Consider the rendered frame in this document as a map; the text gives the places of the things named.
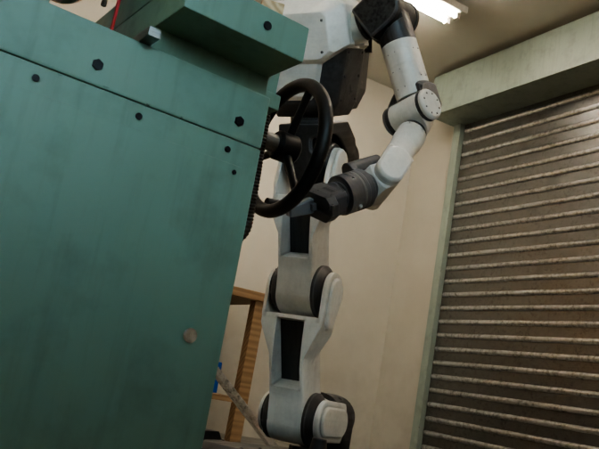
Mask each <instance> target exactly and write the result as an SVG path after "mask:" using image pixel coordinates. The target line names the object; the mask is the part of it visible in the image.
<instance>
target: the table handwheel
mask: <svg viewBox="0 0 599 449"><path fill-rule="evenodd" d="M299 93H304V94H303V97H302V99H301V101H300V104H299V107H298V109H297V111H296V114H295V116H294V118H293V120H292V122H291V124H290V126H289V129H288V131H287V132H285V131H283V130H280V131H278V132H276V133H275V134H273V133H271V132H268V135H267V141H266V143H267V144H266V148H265V149H266V151H265V154H264V156H265V157H264V158H263V159H264V160H265V159H270V158H271V159H274V160H277V161H279V162H282V163H284V165H285V168H286V172H287V175H288V179H289V184H290V187H291V191H290V192H289V193H288V194H287V195H286V196H285V197H284V198H282V199H281V200H279V201H277V202H275V203H272V204H266V203H265V202H263V201H262V200H261V199H260V197H259V195H258V194H257V195H258V197H257V200H256V202H257V204H255V205H256V207H255V209H256V210H255V211H254V212H255V213H256V214H257V215H259V216H262V217H266V218H273V217H279V216H282V215H284V214H286V213H288V212H289V211H291V210H292V209H294V208H295V207H296V206H297V205H298V204H300V203H301V201H302V200H303V199H304V198H305V197H306V196H307V194H308V193H309V191H310V190H311V188H312V187H313V185H314V184H315V182H316V180H317V178H318V177H319V175H320V173H321V171H322V168H323V166H324V163H325V161H326V158H327V155H328V151H329V149H330V145H331V141H332V131H333V109H332V102H331V98H330V95H329V94H328V92H327V91H326V89H325V88H324V86H323V85H322V84H320V83H319V82H317V81H316V80H314V79H312V78H299V79H296V80H293V81H291V82H290V83H288V84H287V85H285V86H284V87H282V88H281V89H280V90H279V91H278V92H277V93H276V94H277V95H279V96H281V100H280V104H279V109H278V110H280V109H281V107H282V106H283V105H284V104H285V103H286V102H287V101H288V100H289V99H291V98H292V97H293V96H294V95H296V94H299ZM312 96H313V97H314V98H315V100H316V105H317V108H318V130H317V136H316V143H315V147H314V150H313V152H312V155H311V158H310V160H309V162H308V165H307V167H306V169H305V171H304V173H303V175H302V176H301V178H300V180H299V181H298V180H297V177H296V174H295V170H294V166H293V163H294V162H295V161H296V160H297V159H298V158H299V157H300V154H301V151H302V143H301V140H300V138H299V137H298V136H296V133H297V130H298V128H299V125H300V121H301V120H302V118H303V115H304V113H305V111H306V108H307V106H308V104H309V102H310V100H311V97H312ZM276 113H277V111H276V112H273V113H271V116H270V117H271V119H270V122H269V123H271V121H272V119H273V118H274V116H275V114H276Z"/></svg>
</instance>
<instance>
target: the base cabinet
mask: <svg viewBox="0 0 599 449"><path fill-rule="evenodd" d="M259 154H260V150H259V149H256V148H253V147H251V146H249V145H247V144H244V143H240V142H237V141H235V140H233V139H230V138H228V137H225V136H223V135H219V134H217V133H214V132H211V131H209V130H207V129H205V128H202V127H198V126H196V125H194V124H191V123H188V122H186V121H183V120H181V119H179V118H175V117H172V116H169V115H168V114H165V113H163V112H160V111H157V110H154V109H151V108H149V107H146V106H144V105H142V104H139V103H137V102H133V101H130V100H128V99H126V98H123V97H120V96H118V95H115V94H112V93H109V92H107V91H104V90H102V89H100V88H97V87H95V86H90V85H89V84H86V83H84V82H81V81H78V80H76V79H74V78H70V77H67V76H65V75H62V74H61V73H58V72H55V71H53V70H50V69H47V68H44V67H42V66H39V65H36V64H35V63H32V62H30V61H25V60H23V59H21V58H18V57H16V56H13V55H11V54H9V53H5V52H2V51H0V449H202V444H203V439H204V435H205V429H206V425H207V420H208V416H209V408H210V403H211V398H212V394H213V389H214V385H215V380H216V375H217V367H218V362H219V357H220V353H221V348H222V344H223V339H224V335H225V330H226V322H227V316H228V312H229V307H230V303H231V298H232V294H233V289H234V281H235V276H236V272H237V267H238V262H239V257H240V253H241V248H242V240H243V235H244V231H245V226H246V222H247V217H248V213H249V208H250V199H251V194H252V190H253V185H254V181H255V176H256V172H257V167H258V159H259Z"/></svg>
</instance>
